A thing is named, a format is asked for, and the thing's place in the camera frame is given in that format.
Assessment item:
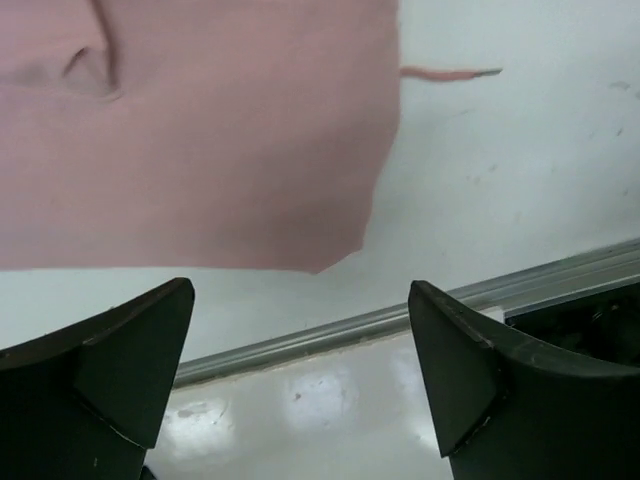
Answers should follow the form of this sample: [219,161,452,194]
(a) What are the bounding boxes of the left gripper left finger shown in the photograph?
[1,278,194,480]

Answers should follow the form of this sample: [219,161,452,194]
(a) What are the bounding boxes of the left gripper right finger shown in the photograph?
[408,281,639,479]

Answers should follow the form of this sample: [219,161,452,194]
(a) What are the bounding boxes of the pink trousers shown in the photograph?
[1,0,481,273]

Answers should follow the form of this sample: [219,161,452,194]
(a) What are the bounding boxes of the aluminium frame rail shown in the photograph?
[174,239,639,388]

